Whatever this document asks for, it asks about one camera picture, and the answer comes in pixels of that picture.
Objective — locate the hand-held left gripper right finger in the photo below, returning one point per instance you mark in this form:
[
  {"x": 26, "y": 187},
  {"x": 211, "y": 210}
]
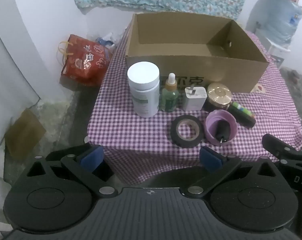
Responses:
[{"x": 210, "y": 158}]

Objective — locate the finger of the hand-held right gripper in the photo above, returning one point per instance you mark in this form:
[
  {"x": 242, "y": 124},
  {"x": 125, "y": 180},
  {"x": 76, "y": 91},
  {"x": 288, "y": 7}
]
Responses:
[{"x": 278, "y": 147}]

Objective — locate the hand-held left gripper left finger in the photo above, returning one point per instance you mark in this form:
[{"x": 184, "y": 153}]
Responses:
[{"x": 92, "y": 156}]

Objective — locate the small black object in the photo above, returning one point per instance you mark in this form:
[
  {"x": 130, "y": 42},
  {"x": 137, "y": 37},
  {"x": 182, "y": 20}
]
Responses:
[{"x": 223, "y": 130}]

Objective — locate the black tape roll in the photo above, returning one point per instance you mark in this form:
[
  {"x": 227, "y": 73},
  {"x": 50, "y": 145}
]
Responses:
[{"x": 174, "y": 132}]

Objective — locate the black tube with green label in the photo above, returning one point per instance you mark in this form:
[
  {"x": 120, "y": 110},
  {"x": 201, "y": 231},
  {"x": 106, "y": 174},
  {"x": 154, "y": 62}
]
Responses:
[{"x": 243, "y": 116}]

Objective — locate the white charger plug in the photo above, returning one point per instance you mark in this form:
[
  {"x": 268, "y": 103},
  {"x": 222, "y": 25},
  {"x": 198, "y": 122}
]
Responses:
[{"x": 193, "y": 102}]

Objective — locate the dark jar with gold lid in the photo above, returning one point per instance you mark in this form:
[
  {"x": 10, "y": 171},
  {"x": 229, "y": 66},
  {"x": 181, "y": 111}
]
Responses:
[{"x": 218, "y": 93}]

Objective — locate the green dropper bottle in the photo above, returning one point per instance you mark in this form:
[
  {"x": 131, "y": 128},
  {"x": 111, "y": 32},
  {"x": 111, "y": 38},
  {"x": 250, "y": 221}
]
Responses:
[{"x": 169, "y": 100}]

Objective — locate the brown cardboard box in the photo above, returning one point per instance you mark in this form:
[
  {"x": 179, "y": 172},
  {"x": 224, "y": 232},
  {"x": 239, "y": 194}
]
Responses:
[{"x": 240, "y": 72}]

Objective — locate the white pill bottle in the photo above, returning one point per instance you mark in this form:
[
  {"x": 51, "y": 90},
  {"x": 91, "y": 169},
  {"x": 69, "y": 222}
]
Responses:
[{"x": 143, "y": 75}]

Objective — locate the purple checkered tablecloth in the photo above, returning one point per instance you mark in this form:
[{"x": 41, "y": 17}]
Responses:
[{"x": 131, "y": 135}]

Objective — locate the brown cardboard sheet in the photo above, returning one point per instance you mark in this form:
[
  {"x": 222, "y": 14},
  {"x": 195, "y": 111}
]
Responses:
[{"x": 23, "y": 132}]

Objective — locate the red gift bag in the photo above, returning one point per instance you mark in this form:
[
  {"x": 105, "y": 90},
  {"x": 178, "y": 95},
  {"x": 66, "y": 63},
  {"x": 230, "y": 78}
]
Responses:
[{"x": 83, "y": 62}]

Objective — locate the white water dispenser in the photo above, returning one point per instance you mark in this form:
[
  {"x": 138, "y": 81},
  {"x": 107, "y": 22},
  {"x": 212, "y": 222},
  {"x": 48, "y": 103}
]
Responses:
[{"x": 275, "y": 50}]

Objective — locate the large blue water jug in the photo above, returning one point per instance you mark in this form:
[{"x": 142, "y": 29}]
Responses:
[{"x": 280, "y": 17}]

